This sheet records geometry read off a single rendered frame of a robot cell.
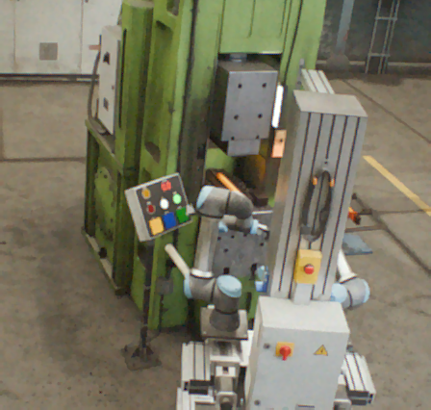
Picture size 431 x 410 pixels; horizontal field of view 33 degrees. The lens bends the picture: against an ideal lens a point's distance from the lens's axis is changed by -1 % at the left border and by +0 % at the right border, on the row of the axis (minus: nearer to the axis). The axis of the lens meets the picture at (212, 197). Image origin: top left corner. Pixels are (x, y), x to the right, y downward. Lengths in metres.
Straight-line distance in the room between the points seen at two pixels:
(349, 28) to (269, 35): 6.90
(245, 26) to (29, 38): 5.38
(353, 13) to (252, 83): 7.05
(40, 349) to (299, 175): 2.38
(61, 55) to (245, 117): 5.43
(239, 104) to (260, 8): 0.54
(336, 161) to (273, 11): 1.59
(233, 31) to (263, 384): 1.98
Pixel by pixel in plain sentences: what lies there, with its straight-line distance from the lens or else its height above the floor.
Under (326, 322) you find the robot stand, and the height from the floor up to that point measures 1.23.
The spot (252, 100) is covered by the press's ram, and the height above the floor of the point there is 1.60.
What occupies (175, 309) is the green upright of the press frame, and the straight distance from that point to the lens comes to 4.72.
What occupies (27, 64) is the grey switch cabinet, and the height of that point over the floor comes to 0.21.
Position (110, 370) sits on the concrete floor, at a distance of 4.45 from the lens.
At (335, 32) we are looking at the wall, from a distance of 10.95.
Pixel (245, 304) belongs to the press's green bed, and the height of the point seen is 0.21.
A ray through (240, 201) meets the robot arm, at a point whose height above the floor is 1.42.
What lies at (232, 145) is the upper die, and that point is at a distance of 4.12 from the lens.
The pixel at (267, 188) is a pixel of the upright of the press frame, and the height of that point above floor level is 0.97.
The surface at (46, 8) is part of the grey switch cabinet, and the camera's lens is 9.11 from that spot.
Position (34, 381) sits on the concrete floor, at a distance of 4.38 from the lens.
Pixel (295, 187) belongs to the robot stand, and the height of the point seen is 1.72.
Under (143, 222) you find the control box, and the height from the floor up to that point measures 1.04.
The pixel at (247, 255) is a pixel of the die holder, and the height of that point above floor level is 0.62.
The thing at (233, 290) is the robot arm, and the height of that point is 1.04.
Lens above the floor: 2.85
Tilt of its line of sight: 26 degrees down
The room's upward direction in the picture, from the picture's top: 7 degrees clockwise
